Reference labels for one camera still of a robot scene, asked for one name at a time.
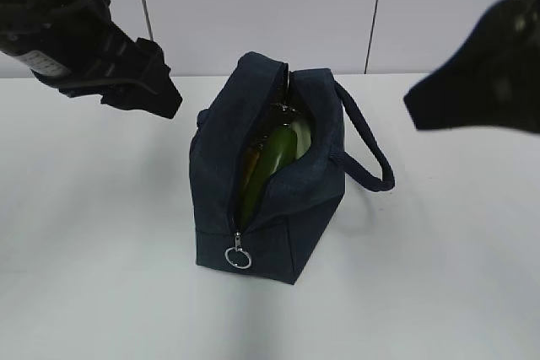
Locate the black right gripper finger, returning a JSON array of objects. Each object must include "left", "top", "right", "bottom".
[{"left": 403, "top": 0, "right": 539, "bottom": 134}]

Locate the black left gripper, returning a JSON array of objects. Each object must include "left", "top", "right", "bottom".
[{"left": 31, "top": 0, "right": 182, "bottom": 119}]

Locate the dark green cucumber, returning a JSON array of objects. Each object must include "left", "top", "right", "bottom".
[{"left": 239, "top": 126, "right": 298, "bottom": 228}]

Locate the navy blue lunch bag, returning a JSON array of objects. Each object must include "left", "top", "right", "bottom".
[{"left": 189, "top": 51, "right": 395, "bottom": 284}]

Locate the green lidded glass container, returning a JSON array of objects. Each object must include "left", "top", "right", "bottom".
[{"left": 289, "top": 117, "right": 311, "bottom": 160}]

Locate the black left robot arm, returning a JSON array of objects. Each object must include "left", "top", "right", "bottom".
[{"left": 1, "top": 0, "right": 182, "bottom": 119}]

